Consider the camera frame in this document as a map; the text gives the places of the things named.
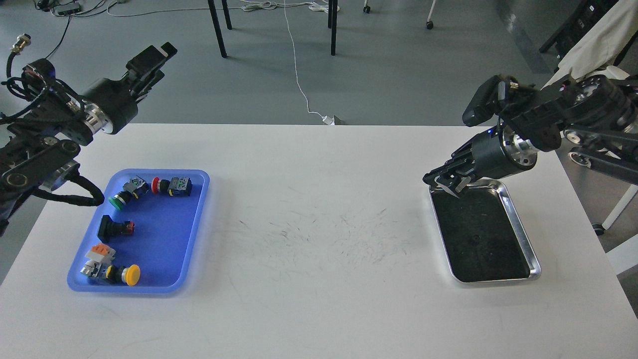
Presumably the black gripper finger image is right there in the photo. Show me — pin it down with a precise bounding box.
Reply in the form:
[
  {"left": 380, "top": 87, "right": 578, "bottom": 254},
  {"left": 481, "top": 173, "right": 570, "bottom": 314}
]
[
  {"left": 438, "top": 170, "right": 484, "bottom": 198},
  {"left": 422, "top": 141, "right": 477, "bottom": 187},
  {"left": 131, "top": 70, "right": 164, "bottom": 103},
  {"left": 126, "top": 42, "right": 178, "bottom": 75}
]

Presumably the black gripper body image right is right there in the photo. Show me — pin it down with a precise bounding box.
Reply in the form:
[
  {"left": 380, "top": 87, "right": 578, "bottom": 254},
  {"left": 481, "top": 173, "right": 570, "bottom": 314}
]
[{"left": 471, "top": 127, "right": 538, "bottom": 179}]

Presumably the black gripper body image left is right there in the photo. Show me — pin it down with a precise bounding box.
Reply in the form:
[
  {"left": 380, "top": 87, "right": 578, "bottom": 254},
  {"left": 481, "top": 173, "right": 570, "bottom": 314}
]
[{"left": 82, "top": 78, "right": 138, "bottom": 135}]

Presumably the small black gear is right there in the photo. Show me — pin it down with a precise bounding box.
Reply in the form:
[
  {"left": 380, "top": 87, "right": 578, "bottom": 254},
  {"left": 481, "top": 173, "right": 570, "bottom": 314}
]
[{"left": 470, "top": 234, "right": 483, "bottom": 246}]

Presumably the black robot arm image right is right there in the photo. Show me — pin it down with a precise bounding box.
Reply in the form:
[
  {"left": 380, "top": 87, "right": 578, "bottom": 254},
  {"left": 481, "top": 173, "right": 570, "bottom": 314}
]
[{"left": 423, "top": 74, "right": 638, "bottom": 197}]

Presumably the silver metal tray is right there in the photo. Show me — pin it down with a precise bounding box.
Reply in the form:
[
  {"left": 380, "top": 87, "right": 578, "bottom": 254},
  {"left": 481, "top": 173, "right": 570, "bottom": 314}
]
[{"left": 429, "top": 179, "right": 542, "bottom": 285}]

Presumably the blue plastic tray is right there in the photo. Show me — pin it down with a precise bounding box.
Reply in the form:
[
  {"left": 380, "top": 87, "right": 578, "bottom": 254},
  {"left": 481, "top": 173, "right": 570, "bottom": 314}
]
[{"left": 67, "top": 169, "right": 210, "bottom": 295}]

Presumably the black table leg left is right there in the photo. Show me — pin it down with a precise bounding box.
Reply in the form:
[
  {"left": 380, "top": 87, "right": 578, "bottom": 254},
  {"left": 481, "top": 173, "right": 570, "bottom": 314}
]
[{"left": 207, "top": 0, "right": 233, "bottom": 58}]

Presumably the black table leg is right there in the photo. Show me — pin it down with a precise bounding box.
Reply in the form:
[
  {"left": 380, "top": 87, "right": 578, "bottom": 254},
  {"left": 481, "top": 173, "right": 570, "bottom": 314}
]
[
  {"left": 207, "top": 0, "right": 233, "bottom": 58},
  {"left": 328, "top": 0, "right": 338, "bottom": 56}
]

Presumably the white chair with beige cloth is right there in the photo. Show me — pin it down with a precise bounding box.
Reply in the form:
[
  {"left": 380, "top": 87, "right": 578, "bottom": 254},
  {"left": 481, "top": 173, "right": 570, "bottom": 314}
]
[{"left": 548, "top": 0, "right": 637, "bottom": 235}]

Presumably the orange grey contact block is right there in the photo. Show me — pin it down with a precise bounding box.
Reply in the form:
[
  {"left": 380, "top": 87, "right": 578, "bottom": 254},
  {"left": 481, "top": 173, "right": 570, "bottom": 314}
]
[{"left": 86, "top": 243, "right": 116, "bottom": 264}]

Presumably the black table leg right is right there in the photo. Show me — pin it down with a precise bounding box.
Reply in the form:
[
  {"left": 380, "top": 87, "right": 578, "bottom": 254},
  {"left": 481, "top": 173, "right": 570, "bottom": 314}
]
[{"left": 328, "top": 0, "right": 338, "bottom": 56}]

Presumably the green push button switch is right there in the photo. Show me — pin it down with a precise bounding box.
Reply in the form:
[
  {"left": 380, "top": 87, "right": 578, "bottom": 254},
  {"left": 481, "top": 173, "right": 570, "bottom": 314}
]
[{"left": 109, "top": 177, "right": 150, "bottom": 210}]

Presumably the black floor cable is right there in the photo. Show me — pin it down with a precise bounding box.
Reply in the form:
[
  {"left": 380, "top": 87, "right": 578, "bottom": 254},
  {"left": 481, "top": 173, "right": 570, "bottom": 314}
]
[{"left": 32, "top": 0, "right": 120, "bottom": 60}]

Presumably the black sleeved cable left arm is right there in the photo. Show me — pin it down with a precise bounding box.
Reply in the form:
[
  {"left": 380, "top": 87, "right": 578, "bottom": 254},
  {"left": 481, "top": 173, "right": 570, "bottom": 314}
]
[{"left": 35, "top": 172, "right": 105, "bottom": 207}]

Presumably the red push button switch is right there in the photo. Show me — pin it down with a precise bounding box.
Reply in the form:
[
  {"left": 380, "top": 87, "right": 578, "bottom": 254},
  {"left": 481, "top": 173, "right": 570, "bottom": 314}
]
[{"left": 150, "top": 177, "right": 193, "bottom": 197}]

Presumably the black push button switch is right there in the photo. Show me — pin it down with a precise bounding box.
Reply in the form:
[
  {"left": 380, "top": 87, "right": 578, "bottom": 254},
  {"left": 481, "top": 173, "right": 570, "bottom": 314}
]
[{"left": 97, "top": 214, "right": 135, "bottom": 243}]

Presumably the white floor cable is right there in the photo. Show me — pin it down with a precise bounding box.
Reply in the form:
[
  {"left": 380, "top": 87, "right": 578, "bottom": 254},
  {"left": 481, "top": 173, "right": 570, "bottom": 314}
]
[{"left": 107, "top": 0, "right": 345, "bottom": 126}]

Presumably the yellow push button switch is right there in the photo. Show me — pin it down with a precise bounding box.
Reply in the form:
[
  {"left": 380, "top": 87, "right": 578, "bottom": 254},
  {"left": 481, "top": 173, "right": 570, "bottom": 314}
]
[{"left": 80, "top": 263, "right": 141, "bottom": 287}]

